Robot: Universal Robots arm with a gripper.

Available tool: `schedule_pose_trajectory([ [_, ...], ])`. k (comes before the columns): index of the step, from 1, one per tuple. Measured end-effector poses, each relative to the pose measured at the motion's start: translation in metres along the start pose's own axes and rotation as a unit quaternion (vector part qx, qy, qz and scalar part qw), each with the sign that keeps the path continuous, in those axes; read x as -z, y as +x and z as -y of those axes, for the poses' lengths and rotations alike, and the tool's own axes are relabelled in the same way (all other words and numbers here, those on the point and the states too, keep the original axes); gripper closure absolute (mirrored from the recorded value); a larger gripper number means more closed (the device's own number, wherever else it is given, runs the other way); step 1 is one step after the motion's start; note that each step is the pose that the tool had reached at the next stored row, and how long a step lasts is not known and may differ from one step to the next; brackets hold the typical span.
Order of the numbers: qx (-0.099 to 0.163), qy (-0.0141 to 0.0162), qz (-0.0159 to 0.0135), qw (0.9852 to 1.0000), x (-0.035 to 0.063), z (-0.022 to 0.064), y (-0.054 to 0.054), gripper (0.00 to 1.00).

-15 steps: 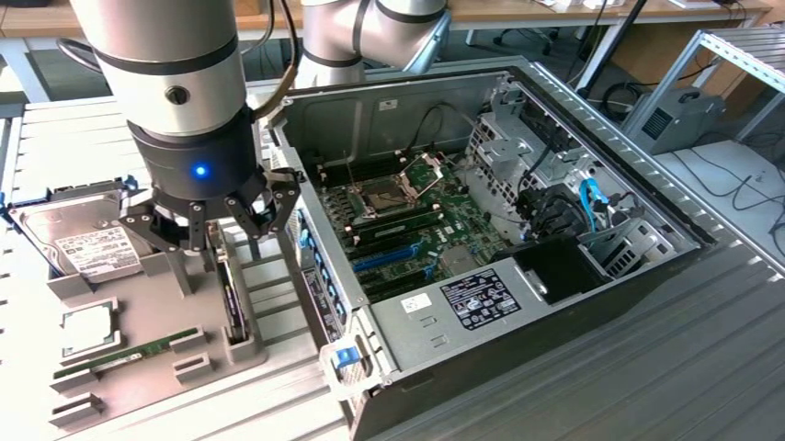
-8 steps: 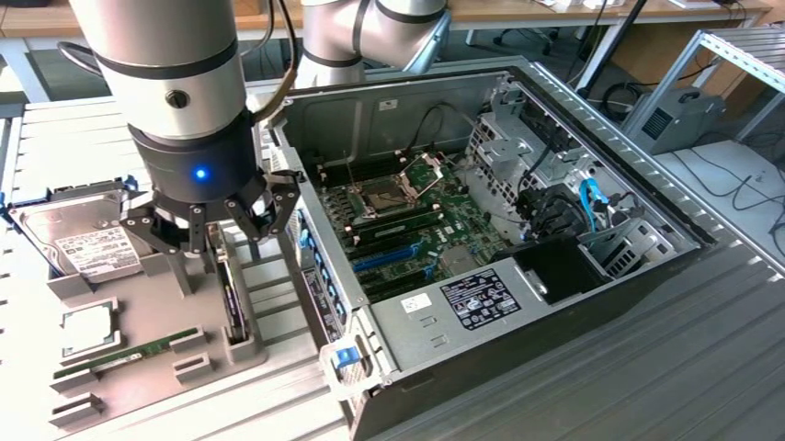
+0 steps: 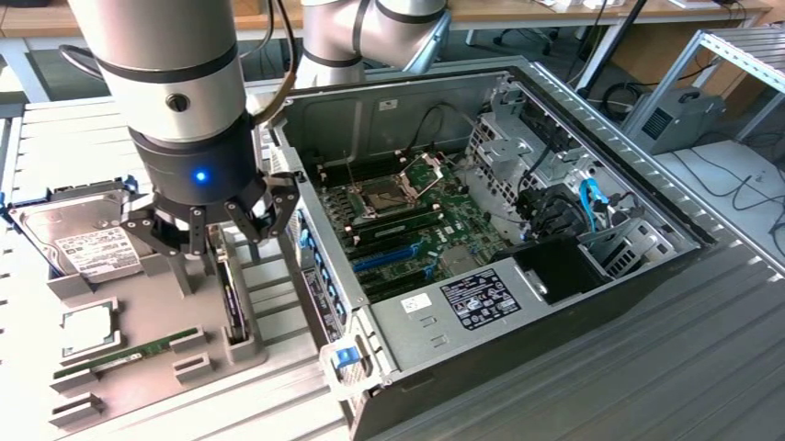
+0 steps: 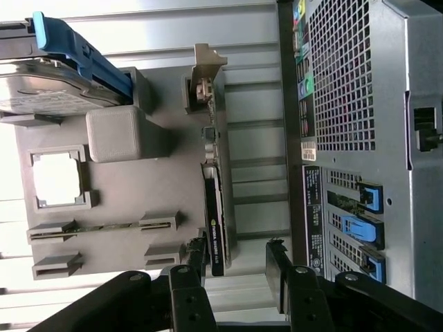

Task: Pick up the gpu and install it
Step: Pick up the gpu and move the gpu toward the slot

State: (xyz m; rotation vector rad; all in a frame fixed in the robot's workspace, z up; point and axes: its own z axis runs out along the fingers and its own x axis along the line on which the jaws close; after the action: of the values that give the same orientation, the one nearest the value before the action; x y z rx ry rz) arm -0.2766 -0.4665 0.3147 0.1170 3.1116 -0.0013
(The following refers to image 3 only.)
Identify black RAM stick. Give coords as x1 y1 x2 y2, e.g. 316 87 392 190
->
353 211 445 243

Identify silver hard disk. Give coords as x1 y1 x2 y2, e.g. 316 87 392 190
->
11 192 157 285

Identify metal drive cage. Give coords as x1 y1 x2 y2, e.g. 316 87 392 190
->
466 111 536 197

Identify thin black cable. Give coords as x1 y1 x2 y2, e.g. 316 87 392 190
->
672 146 785 213

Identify metal socket cover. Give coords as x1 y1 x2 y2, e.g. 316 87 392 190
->
397 153 448 195

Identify grey power supply unit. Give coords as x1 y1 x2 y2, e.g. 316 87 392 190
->
366 254 545 385

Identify blue disk caddy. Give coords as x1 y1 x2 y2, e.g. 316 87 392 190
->
0 173 149 279

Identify green RAM stick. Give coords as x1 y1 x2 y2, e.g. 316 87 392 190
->
54 328 203 379

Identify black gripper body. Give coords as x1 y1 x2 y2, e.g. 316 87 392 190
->
129 111 270 209

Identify CPU socket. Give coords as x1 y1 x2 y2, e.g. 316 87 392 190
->
348 176 412 218

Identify aluminium profile frame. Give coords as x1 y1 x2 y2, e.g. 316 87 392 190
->
619 25 785 144

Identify wooden desk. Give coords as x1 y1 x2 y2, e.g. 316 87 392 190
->
450 0 776 91
0 0 307 105

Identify blue wire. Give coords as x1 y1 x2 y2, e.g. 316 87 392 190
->
579 177 611 233

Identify metal disk bay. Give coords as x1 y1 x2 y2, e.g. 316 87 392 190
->
579 218 672 282

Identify black chair base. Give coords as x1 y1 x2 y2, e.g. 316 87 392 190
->
465 26 561 57

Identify white side table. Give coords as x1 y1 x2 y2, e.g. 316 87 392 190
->
652 139 785 279

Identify black wire bundle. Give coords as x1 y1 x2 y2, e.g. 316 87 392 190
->
517 183 592 241

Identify black cable coil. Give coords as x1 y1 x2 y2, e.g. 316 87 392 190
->
603 81 644 117

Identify black expansion slot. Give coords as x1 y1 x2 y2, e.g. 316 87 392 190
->
357 266 434 288
365 274 445 302

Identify grey parts rack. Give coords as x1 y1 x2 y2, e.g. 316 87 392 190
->
46 247 270 435

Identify blue expansion slot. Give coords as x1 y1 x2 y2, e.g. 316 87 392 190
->
352 245 420 273

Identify green graphics card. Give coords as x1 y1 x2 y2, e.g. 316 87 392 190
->
205 220 254 345

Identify blue card retainer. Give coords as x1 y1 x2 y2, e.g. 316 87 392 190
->
295 207 350 333

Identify black slanted pole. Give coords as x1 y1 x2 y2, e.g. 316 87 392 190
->
576 0 651 93

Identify grey control box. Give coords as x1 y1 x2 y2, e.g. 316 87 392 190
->
637 86 731 156

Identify grey chipset heatsink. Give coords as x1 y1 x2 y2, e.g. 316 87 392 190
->
440 245 485 273

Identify silver CPU chip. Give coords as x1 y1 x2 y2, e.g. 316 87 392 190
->
61 311 119 358

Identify black looped wire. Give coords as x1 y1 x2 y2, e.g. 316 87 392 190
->
413 103 476 151

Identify black RAM slot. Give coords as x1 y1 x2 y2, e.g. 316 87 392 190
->
346 204 444 231

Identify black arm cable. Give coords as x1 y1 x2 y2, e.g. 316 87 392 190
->
58 0 372 135

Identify grey open PC case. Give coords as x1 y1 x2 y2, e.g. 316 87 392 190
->
249 54 720 441

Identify green motherboard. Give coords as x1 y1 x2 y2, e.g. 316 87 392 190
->
313 149 529 305

